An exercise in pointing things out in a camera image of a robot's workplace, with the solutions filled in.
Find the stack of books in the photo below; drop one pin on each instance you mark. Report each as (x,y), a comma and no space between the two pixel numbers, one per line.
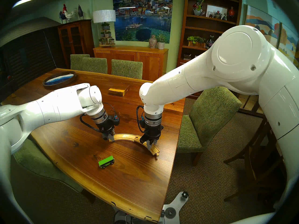
(187,57)

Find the ceiling light panel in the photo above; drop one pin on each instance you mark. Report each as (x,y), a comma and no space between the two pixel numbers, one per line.
(24,1)

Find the patterned ceramic vase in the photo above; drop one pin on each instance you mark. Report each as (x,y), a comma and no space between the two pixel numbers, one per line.
(153,42)

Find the light wooden sideboard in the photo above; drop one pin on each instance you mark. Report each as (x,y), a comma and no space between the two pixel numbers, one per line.
(130,55)

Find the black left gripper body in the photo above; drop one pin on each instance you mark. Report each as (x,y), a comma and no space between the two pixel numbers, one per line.
(107,126)

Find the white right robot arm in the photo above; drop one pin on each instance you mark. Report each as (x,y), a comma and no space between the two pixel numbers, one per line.
(233,62)

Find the curved wooden track piece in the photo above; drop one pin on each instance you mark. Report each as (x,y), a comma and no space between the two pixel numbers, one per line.
(126,136)
(156,152)

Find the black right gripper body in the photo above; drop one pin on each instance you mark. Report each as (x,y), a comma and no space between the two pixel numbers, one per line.
(153,131)

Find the oval wooden tray blue inlay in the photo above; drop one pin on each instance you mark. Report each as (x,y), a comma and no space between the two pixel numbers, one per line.
(59,78)

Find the dark wooden bookshelf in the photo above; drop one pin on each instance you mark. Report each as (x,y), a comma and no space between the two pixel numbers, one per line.
(198,25)

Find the white drum lamp shade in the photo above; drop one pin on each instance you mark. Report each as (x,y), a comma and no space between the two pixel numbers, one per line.
(104,15)

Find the harbour town wall picture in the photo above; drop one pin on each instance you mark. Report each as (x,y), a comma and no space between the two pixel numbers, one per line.
(140,22)

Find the green upholstered chair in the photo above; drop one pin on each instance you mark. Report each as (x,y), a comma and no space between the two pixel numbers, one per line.
(76,61)
(127,68)
(94,65)
(30,160)
(210,113)

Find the red round ornament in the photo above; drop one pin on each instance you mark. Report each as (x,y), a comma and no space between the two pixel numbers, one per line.
(231,11)

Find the blue rooster figurine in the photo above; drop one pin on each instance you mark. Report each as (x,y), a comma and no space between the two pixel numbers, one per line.
(62,17)

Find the plant in white pot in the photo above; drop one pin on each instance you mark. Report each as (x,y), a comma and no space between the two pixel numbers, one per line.
(161,45)

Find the white rooster figurine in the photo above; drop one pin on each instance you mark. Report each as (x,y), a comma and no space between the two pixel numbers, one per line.
(69,14)

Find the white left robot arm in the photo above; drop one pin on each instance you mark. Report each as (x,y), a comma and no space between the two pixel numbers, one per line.
(58,102)

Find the grey robot base leg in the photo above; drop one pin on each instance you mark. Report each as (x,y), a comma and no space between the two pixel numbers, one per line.
(174,206)

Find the abstract landscape canvas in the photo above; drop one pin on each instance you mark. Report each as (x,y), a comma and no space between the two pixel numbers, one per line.
(289,43)
(261,20)

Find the colourful ceramic figurine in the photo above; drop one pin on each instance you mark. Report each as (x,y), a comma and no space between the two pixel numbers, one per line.
(198,6)

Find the dark window blind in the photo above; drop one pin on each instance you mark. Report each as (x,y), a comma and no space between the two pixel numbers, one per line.
(25,60)

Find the dark wooden chair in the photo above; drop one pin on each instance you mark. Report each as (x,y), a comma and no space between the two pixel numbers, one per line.
(252,160)

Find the rectangular wooden block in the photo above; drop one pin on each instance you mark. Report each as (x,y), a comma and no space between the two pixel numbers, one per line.
(119,89)

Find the succulent planter box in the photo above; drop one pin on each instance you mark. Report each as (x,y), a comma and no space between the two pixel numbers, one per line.
(196,41)

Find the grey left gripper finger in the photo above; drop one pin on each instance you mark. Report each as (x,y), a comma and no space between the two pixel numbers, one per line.
(111,137)
(105,136)

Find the green toy train car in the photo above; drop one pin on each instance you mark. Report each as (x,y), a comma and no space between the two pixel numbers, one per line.
(106,161)

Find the tiered stand with plants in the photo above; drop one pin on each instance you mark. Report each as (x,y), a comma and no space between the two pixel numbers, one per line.
(106,34)

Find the dark wooden glass-door cabinet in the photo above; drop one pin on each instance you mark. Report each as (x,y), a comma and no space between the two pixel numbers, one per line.
(74,39)

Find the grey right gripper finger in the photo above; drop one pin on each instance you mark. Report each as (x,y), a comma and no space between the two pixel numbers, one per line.
(149,145)
(156,141)

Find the dark bird figurine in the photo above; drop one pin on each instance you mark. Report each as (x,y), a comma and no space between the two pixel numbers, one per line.
(80,12)

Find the framed text sign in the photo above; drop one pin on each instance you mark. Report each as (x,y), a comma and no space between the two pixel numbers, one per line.
(216,10)

